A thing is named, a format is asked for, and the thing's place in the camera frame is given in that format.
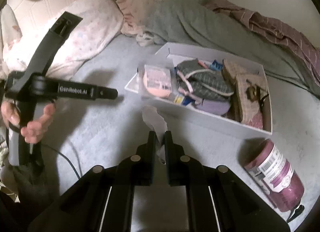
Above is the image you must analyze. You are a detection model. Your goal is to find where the maroon plastic bottle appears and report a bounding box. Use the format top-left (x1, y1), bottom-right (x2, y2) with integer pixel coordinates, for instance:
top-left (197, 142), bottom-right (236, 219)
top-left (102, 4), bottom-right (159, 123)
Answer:
top-left (244, 139), bottom-right (304, 212)

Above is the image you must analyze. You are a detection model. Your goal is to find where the person's left hand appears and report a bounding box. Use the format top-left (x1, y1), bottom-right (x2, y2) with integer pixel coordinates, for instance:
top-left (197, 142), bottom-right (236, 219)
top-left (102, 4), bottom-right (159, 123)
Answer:
top-left (1, 101), bottom-right (56, 144)

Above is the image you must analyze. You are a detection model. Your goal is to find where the pink glitter sponge pad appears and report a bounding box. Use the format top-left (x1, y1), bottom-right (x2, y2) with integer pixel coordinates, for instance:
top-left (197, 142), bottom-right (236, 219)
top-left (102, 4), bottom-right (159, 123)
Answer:
top-left (247, 112), bottom-right (264, 130)

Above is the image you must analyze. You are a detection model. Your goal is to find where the lilac cloud-shaped pad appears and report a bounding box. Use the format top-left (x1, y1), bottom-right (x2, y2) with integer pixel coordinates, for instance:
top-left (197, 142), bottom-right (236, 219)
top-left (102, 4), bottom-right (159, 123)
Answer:
top-left (198, 100), bottom-right (231, 116)

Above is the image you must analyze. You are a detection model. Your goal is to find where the green plaid slipper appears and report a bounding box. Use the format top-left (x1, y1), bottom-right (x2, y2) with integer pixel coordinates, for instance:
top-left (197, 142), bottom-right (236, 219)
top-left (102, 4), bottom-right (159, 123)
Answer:
top-left (175, 58), bottom-right (234, 103)

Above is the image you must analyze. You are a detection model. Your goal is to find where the white cardboard box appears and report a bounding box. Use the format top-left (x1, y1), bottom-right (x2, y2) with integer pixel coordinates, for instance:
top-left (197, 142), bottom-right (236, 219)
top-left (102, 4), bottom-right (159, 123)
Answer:
top-left (125, 42), bottom-right (273, 139)

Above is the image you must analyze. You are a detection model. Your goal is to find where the pink powder puff packet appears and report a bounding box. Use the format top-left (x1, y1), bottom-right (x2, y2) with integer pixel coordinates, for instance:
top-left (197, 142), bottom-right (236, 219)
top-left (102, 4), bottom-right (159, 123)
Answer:
top-left (143, 65), bottom-right (172, 98)

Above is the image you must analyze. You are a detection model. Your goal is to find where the white tissue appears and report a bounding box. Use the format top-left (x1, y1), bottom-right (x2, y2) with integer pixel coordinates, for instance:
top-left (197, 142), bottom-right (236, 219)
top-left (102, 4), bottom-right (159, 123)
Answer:
top-left (142, 106), bottom-right (168, 165)

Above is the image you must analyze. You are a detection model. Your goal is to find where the black cable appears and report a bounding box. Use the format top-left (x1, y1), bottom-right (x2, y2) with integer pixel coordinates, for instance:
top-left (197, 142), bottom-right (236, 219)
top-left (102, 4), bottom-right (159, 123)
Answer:
top-left (41, 143), bottom-right (82, 180)

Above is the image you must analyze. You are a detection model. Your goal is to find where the white floral pillow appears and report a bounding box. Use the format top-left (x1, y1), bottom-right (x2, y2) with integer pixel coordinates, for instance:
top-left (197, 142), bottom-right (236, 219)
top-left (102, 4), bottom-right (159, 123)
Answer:
top-left (1, 0), bottom-right (124, 80)

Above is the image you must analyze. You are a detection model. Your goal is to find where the blue eye mask box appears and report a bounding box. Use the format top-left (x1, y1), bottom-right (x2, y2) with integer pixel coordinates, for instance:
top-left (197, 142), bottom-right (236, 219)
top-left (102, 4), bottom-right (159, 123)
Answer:
top-left (172, 59), bottom-right (225, 106)

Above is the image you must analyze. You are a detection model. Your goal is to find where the purple striped cloth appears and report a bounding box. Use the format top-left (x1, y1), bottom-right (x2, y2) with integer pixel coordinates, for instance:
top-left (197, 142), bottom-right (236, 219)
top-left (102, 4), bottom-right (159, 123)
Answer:
top-left (204, 0), bottom-right (319, 81)

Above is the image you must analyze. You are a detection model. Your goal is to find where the grey-green fleece blanket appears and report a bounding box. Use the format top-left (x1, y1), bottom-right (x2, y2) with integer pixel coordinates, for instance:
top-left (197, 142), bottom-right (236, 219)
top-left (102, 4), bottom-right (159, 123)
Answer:
top-left (143, 0), bottom-right (319, 95)

